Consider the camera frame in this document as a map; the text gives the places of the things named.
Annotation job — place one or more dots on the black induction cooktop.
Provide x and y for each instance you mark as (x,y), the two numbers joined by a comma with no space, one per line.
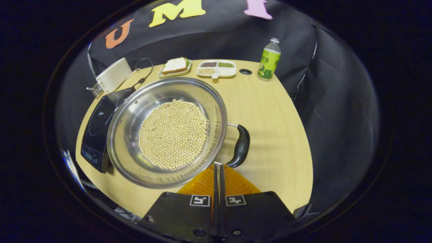
(98,131)

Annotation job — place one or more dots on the small clear glass cup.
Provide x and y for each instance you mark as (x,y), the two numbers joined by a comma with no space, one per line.
(96,90)

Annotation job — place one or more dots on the white toaster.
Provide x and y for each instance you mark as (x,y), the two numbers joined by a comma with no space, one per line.
(113,76)

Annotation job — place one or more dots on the white bread sandwich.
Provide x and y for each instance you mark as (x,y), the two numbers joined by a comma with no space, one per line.
(173,65)

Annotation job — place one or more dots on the pale green sandwich plate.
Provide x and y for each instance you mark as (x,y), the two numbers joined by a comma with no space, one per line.
(185,71)

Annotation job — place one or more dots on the green label drink bottle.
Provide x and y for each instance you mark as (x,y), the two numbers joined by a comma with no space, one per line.
(269,64)

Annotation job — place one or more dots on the pile of soybeans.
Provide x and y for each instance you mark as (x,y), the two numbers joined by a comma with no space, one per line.
(173,135)

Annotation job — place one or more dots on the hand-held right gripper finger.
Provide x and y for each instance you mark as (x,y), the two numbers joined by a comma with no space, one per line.
(222,195)
(215,195)

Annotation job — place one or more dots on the stainless steel pot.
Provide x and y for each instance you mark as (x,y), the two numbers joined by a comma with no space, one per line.
(135,135)

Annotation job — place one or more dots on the white divided grain dish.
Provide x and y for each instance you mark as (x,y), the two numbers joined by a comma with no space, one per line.
(229,72)

